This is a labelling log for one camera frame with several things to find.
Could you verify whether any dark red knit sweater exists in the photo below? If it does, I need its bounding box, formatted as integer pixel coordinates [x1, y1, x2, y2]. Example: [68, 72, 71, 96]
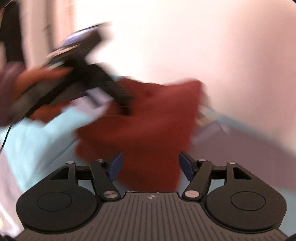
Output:
[75, 78, 203, 192]

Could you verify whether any person's left hand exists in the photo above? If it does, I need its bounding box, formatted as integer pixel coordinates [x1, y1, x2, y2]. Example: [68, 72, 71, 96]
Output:
[11, 67, 72, 123]

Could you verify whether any black cable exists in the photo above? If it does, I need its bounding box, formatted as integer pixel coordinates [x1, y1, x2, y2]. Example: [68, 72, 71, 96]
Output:
[0, 123, 12, 153]

